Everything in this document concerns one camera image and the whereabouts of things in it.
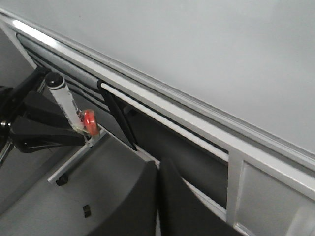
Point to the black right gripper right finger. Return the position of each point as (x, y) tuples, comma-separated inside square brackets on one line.
[(181, 213)]

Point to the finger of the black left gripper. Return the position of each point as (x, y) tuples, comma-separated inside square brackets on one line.
[(42, 110), (30, 136)]

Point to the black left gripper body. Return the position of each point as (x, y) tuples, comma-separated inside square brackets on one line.
[(11, 99)]

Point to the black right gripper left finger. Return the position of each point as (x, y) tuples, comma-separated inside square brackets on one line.
[(137, 214)]

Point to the white black whiteboard marker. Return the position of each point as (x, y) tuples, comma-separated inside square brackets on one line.
[(64, 98)]

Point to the red round magnet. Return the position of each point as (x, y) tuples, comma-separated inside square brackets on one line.
[(90, 122)]

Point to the white whiteboard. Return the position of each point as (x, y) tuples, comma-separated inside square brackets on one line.
[(246, 64)]

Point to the white metal stand frame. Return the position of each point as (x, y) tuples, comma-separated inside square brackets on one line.
[(71, 190)]

